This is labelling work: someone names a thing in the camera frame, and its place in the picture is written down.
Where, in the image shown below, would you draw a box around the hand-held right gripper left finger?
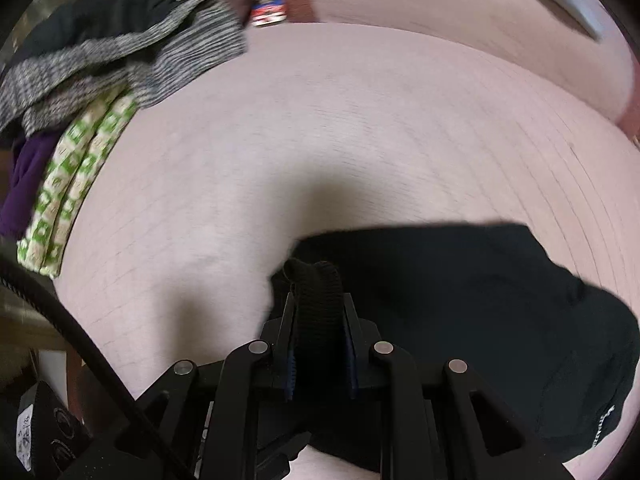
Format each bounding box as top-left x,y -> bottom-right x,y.
65,292 -> 298,480

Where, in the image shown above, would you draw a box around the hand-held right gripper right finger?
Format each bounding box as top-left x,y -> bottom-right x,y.
342,292 -> 576,480

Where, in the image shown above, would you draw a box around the black pants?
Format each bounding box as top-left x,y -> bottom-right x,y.
269,221 -> 640,473

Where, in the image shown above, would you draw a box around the pink bed sheet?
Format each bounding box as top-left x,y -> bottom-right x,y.
52,22 -> 640,480

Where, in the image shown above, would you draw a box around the purple cloth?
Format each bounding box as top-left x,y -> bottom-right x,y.
0,132 -> 65,241

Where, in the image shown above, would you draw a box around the green patterned white cloth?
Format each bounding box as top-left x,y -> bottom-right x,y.
16,85 -> 138,278

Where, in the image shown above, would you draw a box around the grey striped knit garment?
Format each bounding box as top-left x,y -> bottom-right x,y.
0,0 -> 250,137

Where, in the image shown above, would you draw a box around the pink pillow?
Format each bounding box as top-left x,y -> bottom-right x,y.
280,0 -> 633,128

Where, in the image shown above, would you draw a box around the black garment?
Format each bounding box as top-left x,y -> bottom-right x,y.
9,0 -> 187,68

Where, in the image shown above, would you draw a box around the black cable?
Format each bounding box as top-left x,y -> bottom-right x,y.
0,254 -> 193,480

